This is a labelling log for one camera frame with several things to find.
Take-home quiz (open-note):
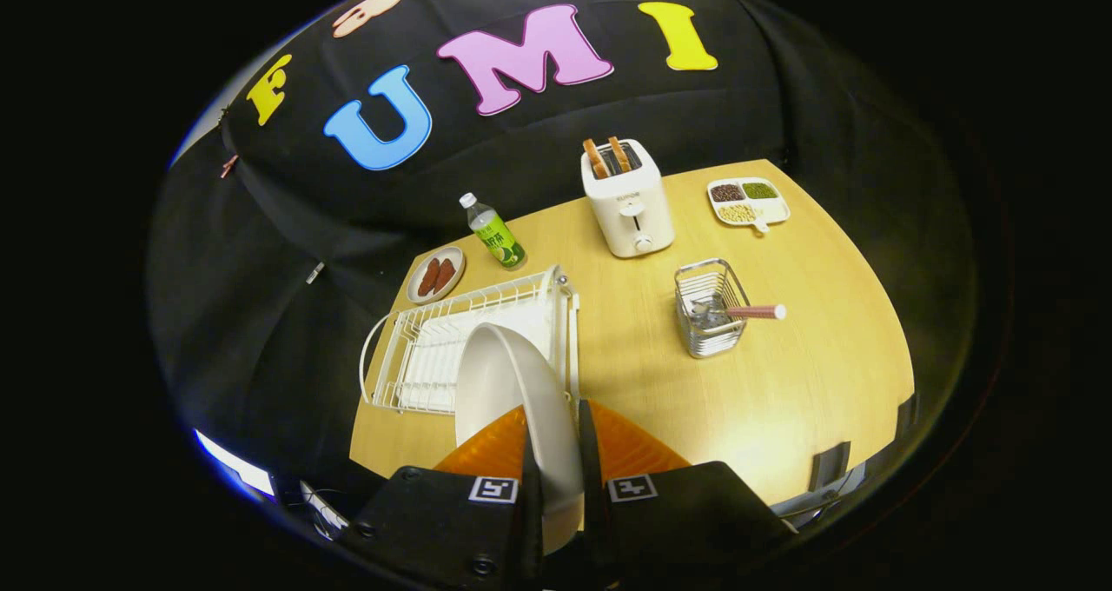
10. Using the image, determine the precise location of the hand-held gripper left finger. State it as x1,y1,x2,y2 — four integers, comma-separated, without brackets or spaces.
343,400,544,591

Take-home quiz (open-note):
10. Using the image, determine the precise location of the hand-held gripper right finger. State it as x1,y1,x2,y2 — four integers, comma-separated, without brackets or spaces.
578,398,796,591

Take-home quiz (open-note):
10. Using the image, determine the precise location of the white plate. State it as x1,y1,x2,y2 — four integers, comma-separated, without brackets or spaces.
454,322,585,555

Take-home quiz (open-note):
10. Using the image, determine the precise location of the white wire dish rack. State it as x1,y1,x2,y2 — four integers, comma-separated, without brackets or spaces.
359,265,581,415

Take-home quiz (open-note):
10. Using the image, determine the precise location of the metal wire basket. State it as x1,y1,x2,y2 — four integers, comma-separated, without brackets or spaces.
674,258,751,360

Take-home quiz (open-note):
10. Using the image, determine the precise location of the pink handled metal spoon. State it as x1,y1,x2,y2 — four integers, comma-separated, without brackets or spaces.
692,300,788,329

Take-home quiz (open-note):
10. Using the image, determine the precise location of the small beige saucer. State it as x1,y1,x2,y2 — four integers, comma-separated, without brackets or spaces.
407,246,467,304

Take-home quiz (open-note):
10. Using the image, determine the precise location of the green label drink bottle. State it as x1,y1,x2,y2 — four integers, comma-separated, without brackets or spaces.
459,192,527,270

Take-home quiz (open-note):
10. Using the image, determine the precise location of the white toaster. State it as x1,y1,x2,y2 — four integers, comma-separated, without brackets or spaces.
580,139,676,259

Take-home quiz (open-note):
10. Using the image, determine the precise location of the lit computer monitor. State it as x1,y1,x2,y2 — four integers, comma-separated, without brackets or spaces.
193,428,275,498

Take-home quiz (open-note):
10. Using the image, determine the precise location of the white divided snack tray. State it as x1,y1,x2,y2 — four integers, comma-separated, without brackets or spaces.
706,176,791,236

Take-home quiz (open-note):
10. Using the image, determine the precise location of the black backdrop cloth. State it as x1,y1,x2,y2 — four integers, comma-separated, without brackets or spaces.
148,0,974,488

